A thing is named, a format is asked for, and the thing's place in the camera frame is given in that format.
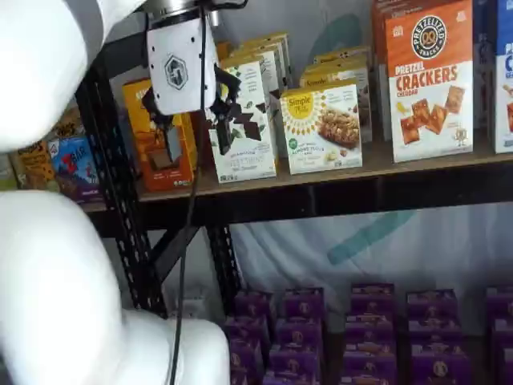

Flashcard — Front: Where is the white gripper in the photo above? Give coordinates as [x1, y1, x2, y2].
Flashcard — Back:
[141, 16, 244, 169]

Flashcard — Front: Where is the white almond flour bar box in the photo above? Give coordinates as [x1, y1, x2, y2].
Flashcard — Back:
[312, 45, 372, 68]
[279, 77, 364, 176]
[299, 63, 373, 144]

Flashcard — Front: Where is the white sweet thins box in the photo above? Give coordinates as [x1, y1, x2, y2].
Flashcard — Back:
[208, 59, 279, 184]
[243, 32, 293, 91]
[230, 47, 286, 158]

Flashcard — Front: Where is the orange cookie box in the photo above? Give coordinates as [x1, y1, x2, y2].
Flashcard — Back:
[121, 78, 198, 192]
[215, 39, 236, 62]

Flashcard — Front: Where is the blue z bar box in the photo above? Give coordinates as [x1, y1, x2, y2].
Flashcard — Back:
[46, 135, 102, 202]

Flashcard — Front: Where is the brown snack box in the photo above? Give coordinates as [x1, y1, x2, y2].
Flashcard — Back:
[50, 106, 87, 140]

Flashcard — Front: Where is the orange bobos snack box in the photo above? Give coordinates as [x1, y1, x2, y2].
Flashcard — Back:
[9, 140, 58, 192]

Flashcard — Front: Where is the purple snack box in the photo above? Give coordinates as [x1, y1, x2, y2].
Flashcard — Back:
[344, 314, 397, 347]
[282, 286, 326, 322]
[228, 338, 265, 385]
[349, 282, 397, 318]
[494, 338, 513, 385]
[222, 315, 270, 351]
[407, 318, 465, 349]
[406, 290, 458, 322]
[491, 316, 513, 342]
[338, 372, 397, 385]
[410, 342, 473, 385]
[485, 285, 513, 318]
[261, 370, 321, 385]
[274, 318, 324, 351]
[234, 290, 277, 322]
[267, 343, 322, 377]
[341, 340, 398, 377]

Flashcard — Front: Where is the green snack box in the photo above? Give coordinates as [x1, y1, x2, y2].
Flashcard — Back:
[0, 154, 19, 192]

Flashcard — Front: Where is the orange pretzel crackers box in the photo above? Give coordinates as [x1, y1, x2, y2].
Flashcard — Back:
[383, 0, 475, 164]

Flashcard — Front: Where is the blue and white cracker box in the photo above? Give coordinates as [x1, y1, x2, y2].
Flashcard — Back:
[491, 0, 513, 155]

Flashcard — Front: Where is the white backdrop with teal logo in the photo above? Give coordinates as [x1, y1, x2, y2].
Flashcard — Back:
[212, 0, 513, 336]

